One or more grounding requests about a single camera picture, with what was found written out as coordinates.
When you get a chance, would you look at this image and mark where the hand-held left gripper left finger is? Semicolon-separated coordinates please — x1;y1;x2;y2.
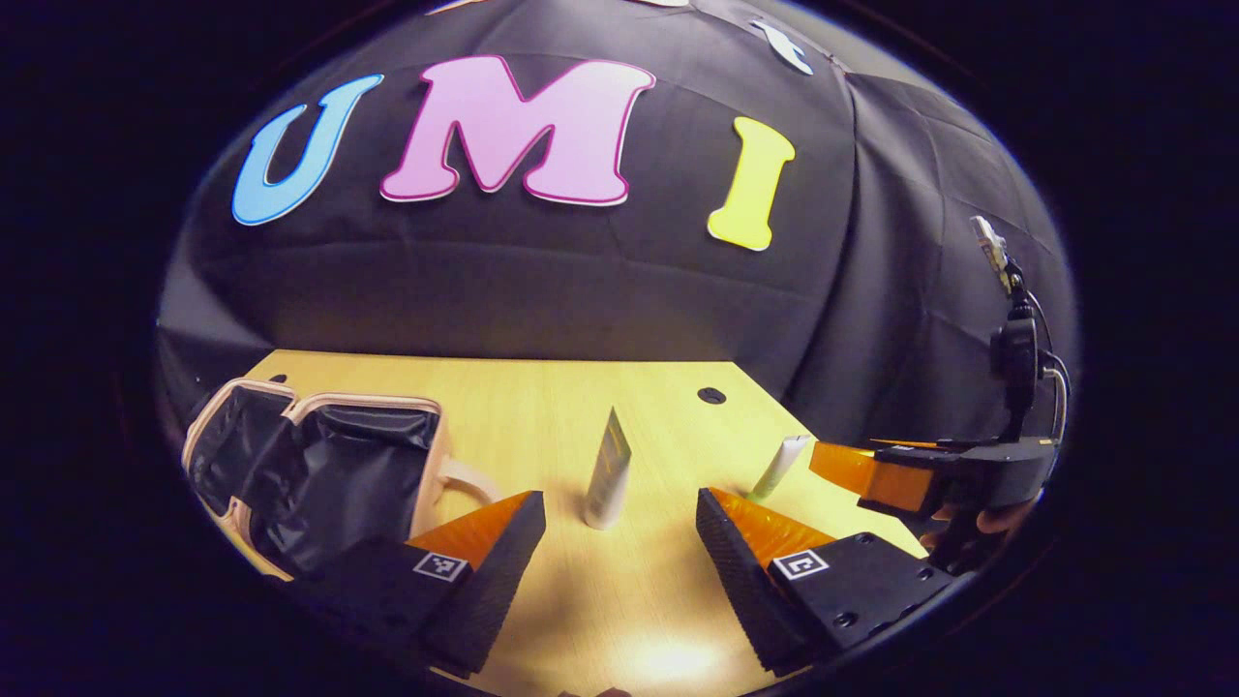
319;490;548;679

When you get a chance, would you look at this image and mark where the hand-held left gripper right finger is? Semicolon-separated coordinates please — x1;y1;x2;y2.
695;487;954;677

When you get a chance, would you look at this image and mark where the small white tube green cap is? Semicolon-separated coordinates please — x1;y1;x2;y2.
747;435;812;502

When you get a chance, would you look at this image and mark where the large white skin care tube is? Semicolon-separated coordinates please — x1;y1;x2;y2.
583;407;633;530

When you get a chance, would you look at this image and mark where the pink suitcase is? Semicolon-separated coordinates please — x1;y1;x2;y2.
181;378;499;582

